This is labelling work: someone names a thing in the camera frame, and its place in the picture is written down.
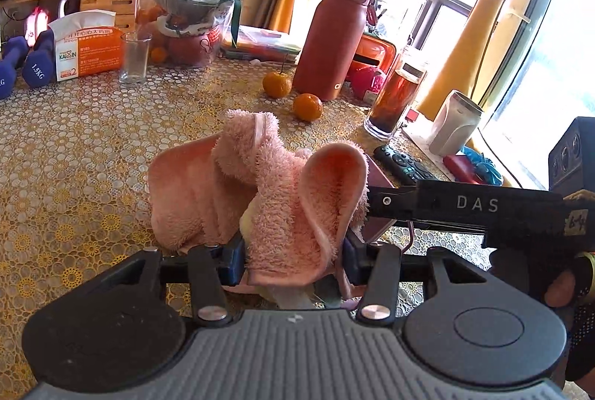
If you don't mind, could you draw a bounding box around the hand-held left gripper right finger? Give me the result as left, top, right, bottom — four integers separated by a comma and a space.
345, 237, 486, 326

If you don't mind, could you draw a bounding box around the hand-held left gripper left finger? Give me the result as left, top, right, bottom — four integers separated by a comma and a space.
139, 237, 246, 327

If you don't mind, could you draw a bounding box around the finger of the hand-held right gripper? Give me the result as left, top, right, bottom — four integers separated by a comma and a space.
367, 181, 566, 239

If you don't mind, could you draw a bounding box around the maroon container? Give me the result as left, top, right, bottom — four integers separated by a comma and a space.
360, 154, 397, 245

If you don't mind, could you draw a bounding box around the pink fluffy towel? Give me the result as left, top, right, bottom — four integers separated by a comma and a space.
148, 109, 370, 295

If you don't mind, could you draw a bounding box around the person's right hand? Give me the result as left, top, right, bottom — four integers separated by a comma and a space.
544, 252, 595, 382

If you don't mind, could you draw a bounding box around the red plastic item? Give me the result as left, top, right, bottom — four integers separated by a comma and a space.
443, 154, 485, 186

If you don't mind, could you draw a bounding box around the black remote control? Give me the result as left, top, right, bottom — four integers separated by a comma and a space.
374, 144, 438, 186

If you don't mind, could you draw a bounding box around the white paper sheet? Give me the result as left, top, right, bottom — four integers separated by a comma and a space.
402, 120, 466, 171

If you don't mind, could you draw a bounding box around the white cup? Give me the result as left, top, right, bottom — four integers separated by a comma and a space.
428, 90, 485, 157

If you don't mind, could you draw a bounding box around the glass tea bottle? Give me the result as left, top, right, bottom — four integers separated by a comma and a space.
364, 51, 429, 141

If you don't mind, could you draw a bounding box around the round orange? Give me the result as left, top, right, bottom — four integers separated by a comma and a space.
293, 93, 323, 122

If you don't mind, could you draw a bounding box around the orange storage box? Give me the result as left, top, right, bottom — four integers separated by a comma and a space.
348, 32, 399, 76

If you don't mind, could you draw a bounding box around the yellow giraffe plush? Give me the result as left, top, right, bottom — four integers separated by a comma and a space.
417, 0, 522, 123

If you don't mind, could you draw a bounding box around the orange with stem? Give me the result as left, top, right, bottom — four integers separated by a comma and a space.
262, 63, 293, 99

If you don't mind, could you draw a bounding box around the gold patterned tablecloth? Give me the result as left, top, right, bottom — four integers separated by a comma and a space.
0, 54, 493, 326

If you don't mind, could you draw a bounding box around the red-brown water bottle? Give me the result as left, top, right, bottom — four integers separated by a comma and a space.
292, 0, 371, 101

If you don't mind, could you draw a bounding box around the stack of folders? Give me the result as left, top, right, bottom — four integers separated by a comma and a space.
220, 26, 304, 65

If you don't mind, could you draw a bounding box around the clear drinking glass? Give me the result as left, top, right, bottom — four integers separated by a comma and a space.
119, 31, 153, 84

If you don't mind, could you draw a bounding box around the orange white tissue box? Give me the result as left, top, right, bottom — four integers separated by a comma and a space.
48, 9, 124, 83

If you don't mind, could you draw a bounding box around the plastic bag with bowl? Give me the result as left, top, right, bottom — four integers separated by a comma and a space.
134, 0, 243, 69

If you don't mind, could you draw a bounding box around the blue dumbbell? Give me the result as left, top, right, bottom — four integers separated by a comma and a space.
0, 36, 30, 100
23, 29, 56, 89

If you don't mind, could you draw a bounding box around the wooden shelf cabinet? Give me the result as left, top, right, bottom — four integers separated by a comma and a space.
0, 0, 138, 32

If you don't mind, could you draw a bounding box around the pink lamp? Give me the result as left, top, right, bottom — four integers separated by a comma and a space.
24, 7, 50, 48

